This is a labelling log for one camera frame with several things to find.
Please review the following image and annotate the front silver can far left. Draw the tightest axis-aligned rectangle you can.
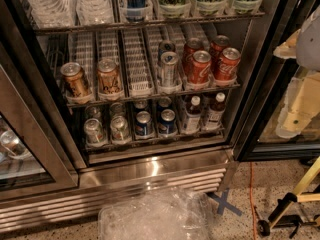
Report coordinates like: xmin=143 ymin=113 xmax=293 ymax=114
xmin=84 ymin=118 xmax=106 ymax=146

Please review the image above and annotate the can behind left door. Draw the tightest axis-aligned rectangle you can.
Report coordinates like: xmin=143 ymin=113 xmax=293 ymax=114
xmin=0 ymin=130 xmax=31 ymax=160

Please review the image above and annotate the clear water bottle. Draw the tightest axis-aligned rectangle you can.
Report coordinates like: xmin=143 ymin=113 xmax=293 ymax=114
xmin=28 ymin=0 xmax=72 ymax=28
xmin=76 ymin=0 xmax=113 ymax=25

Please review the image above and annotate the clear water bottle far left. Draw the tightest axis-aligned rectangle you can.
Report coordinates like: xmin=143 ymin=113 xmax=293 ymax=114
xmin=28 ymin=0 xmax=72 ymax=28

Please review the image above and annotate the clear plastic bin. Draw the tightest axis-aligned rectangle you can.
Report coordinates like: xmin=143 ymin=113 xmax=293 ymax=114
xmin=98 ymin=188 xmax=213 ymax=240

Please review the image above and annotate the left glass fridge door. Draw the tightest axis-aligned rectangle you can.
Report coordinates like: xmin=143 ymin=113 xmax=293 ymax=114
xmin=0 ymin=44 xmax=78 ymax=202

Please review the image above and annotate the red coca-cola can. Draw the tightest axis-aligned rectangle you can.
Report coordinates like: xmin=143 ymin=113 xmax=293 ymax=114
xmin=209 ymin=35 xmax=230 ymax=70
xmin=182 ymin=37 xmax=204 ymax=74
xmin=214 ymin=47 xmax=241 ymax=81
xmin=187 ymin=50 xmax=211 ymax=84

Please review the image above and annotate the gold can far left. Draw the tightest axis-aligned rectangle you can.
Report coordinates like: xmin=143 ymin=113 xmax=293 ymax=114
xmin=60 ymin=62 xmax=91 ymax=98

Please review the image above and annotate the brown bottle white cap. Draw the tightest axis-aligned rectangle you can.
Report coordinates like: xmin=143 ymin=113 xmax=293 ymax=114
xmin=182 ymin=96 xmax=201 ymax=134
xmin=203 ymin=92 xmax=226 ymax=130

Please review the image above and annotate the rear silver can far left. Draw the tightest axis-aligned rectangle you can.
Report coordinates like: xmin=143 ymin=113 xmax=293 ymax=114
xmin=85 ymin=105 xmax=102 ymax=121

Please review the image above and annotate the front silver blue can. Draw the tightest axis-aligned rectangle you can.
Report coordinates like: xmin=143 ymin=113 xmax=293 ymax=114
xmin=158 ymin=51 xmax=179 ymax=87

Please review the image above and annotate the rear silver blue can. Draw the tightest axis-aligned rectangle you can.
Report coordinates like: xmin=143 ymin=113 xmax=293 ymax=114
xmin=158 ymin=40 xmax=176 ymax=59

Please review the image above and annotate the yellow wheeled cart frame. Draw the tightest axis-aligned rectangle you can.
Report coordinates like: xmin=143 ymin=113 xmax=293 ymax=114
xmin=257 ymin=157 xmax=320 ymax=239

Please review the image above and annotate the blue pepsi can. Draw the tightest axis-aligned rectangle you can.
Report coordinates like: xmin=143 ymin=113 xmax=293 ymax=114
xmin=158 ymin=109 xmax=176 ymax=134
xmin=135 ymin=111 xmax=153 ymax=137
xmin=157 ymin=97 xmax=172 ymax=112
xmin=133 ymin=100 xmax=149 ymax=113

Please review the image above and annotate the orange cable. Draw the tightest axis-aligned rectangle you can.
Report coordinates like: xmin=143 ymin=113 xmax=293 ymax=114
xmin=248 ymin=161 xmax=258 ymax=240

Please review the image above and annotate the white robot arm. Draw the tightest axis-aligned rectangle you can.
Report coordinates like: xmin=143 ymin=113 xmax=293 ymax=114
xmin=273 ymin=6 xmax=320 ymax=139

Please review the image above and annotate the front red Coca-Cola can right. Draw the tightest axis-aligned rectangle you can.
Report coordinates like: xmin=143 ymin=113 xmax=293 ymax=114
xmin=214 ymin=47 xmax=241 ymax=81

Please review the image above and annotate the gold can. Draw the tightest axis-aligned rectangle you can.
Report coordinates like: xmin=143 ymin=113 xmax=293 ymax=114
xmin=97 ymin=58 xmax=122 ymax=95
xmin=60 ymin=62 xmax=91 ymax=98

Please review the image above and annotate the front blue Pepsi can left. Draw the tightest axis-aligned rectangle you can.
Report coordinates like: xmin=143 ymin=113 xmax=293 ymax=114
xmin=135 ymin=111 xmax=153 ymax=137

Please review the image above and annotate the front red Coca-Cola can left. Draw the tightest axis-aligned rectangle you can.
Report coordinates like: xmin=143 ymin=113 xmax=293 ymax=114
xmin=187 ymin=50 xmax=211 ymax=84

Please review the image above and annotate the rear red Coca-Cola can right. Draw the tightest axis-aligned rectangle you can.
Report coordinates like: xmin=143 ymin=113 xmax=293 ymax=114
xmin=209 ymin=35 xmax=230 ymax=70

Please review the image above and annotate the rear red Coca-Cola can left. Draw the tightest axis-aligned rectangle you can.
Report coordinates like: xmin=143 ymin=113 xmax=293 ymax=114
xmin=182 ymin=37 xmax=204 ymax=74

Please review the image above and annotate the rear blue Pepsi can left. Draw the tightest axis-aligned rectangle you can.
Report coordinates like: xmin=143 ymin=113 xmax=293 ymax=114
xmin=133 ymin=100 xmax=149 ymax=113

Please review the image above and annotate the right glass fridge door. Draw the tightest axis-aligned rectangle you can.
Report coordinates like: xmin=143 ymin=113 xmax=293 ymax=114
xmin=230 ymin=0 xmax=320 ymax=162

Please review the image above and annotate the rear blue Pepsi can right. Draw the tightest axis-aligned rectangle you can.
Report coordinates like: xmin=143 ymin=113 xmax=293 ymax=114
xmin=157 ymin=97 xmax=172 ymax=112

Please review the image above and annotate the front blue Pepsi can right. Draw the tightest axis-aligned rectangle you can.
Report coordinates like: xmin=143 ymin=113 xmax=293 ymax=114
xmin=158 ymin=109 xmax=176 ymax=134

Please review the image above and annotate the silver blue can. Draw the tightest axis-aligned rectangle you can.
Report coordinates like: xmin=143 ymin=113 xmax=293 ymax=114
xmin=158 ymin=40 xmax=176 ymax=59
xmin=158 ymin=51 xmax=179 ymax=87

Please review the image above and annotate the blue red energy drink can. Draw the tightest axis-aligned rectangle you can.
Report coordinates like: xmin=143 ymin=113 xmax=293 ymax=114
xmin=125 ymin=0 xmax=146 ymax=22

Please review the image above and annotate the glass fridge door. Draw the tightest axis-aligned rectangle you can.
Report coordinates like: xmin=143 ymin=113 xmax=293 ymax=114
xmin=230 ymin=0 xmax=320 ymax=162
xmin=0 ymin=44 xmax=78 ymax=202

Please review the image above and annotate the blue tape cross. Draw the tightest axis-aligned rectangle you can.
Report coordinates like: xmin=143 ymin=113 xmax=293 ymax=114
xmin=208 ymin=188 xmax=242 ymax=217

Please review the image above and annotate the steel fridge cabinet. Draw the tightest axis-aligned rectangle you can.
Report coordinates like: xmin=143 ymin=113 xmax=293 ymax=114
xmin=0 ymin=0 xmax=319 ymax=232

